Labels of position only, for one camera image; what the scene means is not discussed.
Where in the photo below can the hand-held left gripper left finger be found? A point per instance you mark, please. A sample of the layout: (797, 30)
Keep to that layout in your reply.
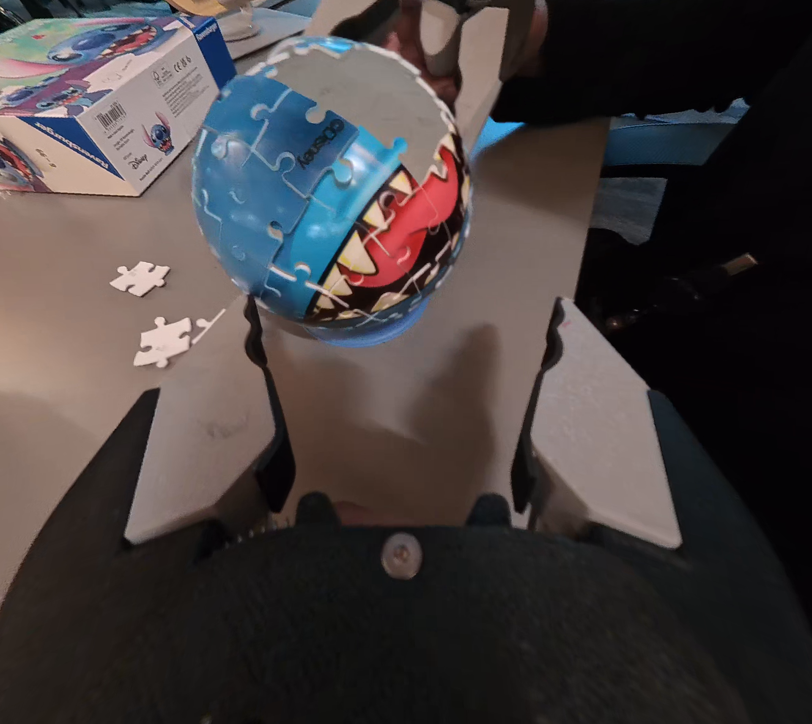
(203, 458)

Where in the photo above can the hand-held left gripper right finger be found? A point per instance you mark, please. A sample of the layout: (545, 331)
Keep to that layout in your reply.
(602, 451)

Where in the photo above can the blue puzzle ball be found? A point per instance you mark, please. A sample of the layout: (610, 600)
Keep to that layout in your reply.
(254, 185)

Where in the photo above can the blue ball stand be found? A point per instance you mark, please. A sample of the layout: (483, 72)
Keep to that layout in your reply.
(374, 334)

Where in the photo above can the person's right forearm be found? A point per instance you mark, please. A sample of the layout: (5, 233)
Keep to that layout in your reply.
(666, 52)

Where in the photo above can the white puzzle piece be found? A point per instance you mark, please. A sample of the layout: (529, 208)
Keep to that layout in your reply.
(162, 343)
(139, 279)
(208, 324)

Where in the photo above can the cartoon printed puzzle box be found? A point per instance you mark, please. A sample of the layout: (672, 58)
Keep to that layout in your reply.
(127, 102)

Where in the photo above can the person's right hand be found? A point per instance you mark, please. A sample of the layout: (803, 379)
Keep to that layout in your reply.
(409, 33)

